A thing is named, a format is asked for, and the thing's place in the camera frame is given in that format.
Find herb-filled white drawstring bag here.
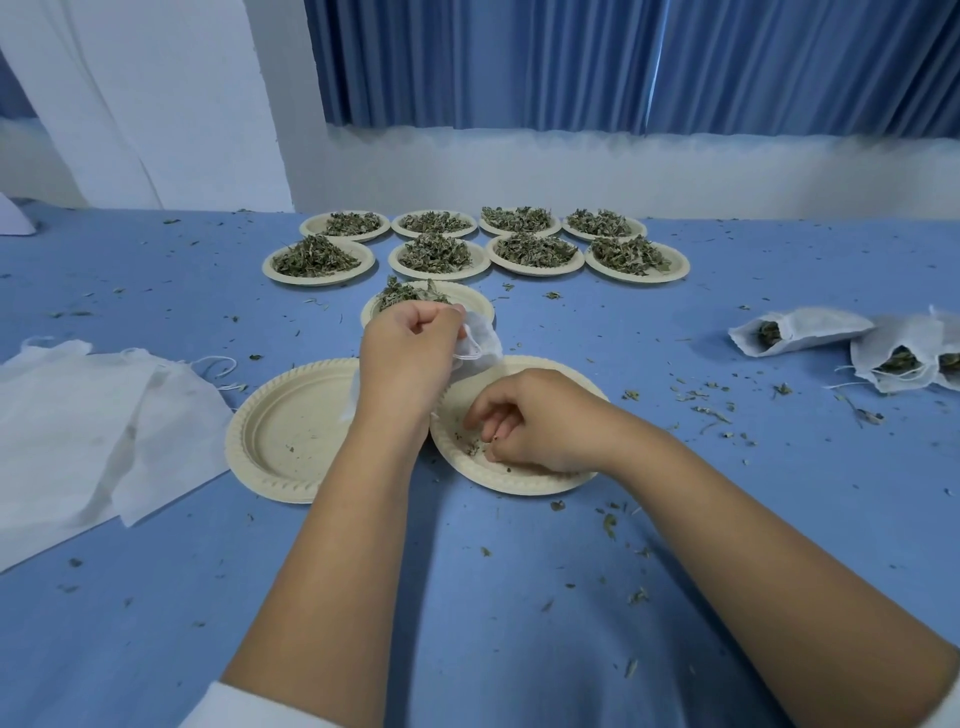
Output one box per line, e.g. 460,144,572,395
928,304,960,393
729,306,876,359
825,313,948,396

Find heap of flat white bags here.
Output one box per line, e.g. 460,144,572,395
0,337,249,576

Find scattered dried herb crumbs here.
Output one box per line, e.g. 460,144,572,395
45,213,960,680

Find white curtain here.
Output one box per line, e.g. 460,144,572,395
0,0,295,213

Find empty beige paper plate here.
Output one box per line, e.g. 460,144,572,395
429,355,612,497
225,357,438,504

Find person's right hand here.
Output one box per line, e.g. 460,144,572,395
465,367,639,476

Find group of herb-filled paper plates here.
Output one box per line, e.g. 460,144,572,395
261,206,690,331

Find small white drawstring bag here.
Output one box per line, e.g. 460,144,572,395
341,303,504,430

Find person's left hand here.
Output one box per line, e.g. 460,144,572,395
358,302,470,423

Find white object at table edge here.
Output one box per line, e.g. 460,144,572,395
0,192,38,238

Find blue pleated curtain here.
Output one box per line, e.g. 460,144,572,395
303,0,960,138

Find piles of dried green herbs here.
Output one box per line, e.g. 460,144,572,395
271,207,673,314

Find white shirt sleeve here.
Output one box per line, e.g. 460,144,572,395
178,680,342,728

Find person's left forearm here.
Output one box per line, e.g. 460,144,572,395
219,408,440,714

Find person's right forearm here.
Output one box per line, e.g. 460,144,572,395
611,414,960,728

